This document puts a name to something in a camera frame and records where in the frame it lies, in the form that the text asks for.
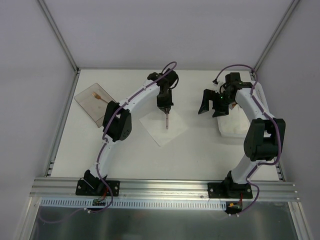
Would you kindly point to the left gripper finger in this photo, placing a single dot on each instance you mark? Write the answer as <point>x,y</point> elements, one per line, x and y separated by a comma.
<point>168,110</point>
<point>163,110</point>

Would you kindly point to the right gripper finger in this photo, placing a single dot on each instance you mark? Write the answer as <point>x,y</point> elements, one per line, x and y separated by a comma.
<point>220,110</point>
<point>208,96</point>

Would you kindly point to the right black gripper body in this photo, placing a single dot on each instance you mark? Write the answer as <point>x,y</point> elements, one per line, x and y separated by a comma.
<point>216,104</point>

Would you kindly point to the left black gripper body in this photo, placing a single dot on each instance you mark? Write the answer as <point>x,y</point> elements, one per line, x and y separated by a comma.
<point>164,103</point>

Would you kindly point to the pink handled knife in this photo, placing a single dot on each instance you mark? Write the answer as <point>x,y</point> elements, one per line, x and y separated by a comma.
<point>167,120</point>

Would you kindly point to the white paper napkin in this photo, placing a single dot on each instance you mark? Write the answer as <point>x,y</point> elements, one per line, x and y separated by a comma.
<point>155,124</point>

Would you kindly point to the gold fork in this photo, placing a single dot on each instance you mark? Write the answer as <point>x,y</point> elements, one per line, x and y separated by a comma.
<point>98,97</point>

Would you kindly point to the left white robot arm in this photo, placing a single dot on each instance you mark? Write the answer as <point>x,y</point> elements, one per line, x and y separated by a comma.
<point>117,121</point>

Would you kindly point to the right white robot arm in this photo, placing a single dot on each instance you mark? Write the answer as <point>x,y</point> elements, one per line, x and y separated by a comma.
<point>264,139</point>

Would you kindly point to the white plastic basket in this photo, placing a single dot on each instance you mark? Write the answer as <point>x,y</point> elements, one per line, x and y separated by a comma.
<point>235,124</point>

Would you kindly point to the transparent brown plastic tray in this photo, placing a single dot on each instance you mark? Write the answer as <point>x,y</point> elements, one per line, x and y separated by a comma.
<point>94,108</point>

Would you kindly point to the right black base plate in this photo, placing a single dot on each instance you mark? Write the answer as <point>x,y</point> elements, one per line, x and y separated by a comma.
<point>220,190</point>

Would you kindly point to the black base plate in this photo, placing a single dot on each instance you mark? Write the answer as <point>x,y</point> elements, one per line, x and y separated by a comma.
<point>220,190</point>
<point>97,188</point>

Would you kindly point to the aluminium front rail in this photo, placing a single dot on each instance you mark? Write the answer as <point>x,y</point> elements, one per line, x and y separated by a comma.
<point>151,189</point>

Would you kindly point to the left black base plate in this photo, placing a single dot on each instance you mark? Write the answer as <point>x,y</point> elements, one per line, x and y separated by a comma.
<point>97,188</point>

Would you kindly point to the right aluminium frame post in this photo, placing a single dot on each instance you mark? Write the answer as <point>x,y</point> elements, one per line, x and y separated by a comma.
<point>289,12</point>

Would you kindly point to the aluminium frame post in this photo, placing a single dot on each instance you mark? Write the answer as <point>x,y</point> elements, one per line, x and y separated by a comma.
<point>289,12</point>
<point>57,33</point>

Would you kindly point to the white slotted cable duct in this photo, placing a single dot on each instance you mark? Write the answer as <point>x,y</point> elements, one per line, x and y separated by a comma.
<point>211,205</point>

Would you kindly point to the left aluminium frame post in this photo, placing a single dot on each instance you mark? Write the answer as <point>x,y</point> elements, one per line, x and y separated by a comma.
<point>57,33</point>

